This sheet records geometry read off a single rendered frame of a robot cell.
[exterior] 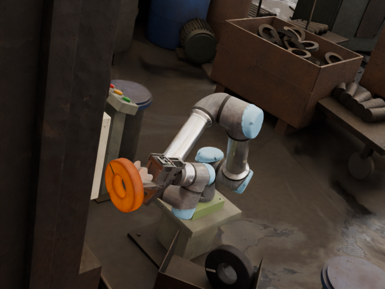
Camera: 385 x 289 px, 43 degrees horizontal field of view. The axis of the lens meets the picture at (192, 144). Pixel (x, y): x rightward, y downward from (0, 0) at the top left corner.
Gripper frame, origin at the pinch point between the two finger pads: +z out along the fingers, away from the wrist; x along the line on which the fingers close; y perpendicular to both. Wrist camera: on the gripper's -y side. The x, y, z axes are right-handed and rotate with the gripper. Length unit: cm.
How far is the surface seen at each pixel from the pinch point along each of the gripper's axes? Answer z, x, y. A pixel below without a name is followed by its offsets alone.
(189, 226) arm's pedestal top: -68, -19, -38
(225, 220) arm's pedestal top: -88, -16, -34
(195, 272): -21.6, 22.1, -18.6
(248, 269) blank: -22.5, 36.1, -5.2
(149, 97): -101, -107, -18
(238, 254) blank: -21.2, 31.8, -3.4
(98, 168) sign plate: 35.0, 26.2, 21.2
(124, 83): -96, -126, -20
